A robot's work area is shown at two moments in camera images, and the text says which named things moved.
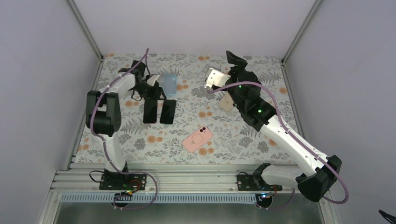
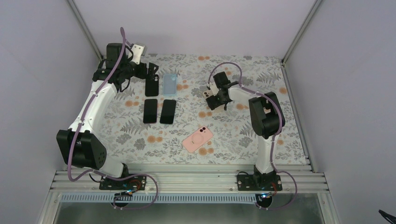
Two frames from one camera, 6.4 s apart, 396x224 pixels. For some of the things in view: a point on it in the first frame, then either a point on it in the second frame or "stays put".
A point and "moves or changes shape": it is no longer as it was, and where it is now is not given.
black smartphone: [150, 110] stays put
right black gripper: [233, 59] → [213, 104]
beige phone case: [226, 102] moves or changes shape
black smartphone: [168, 112] stays put
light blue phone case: [170, 84] stays put
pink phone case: [197, 139] stays put
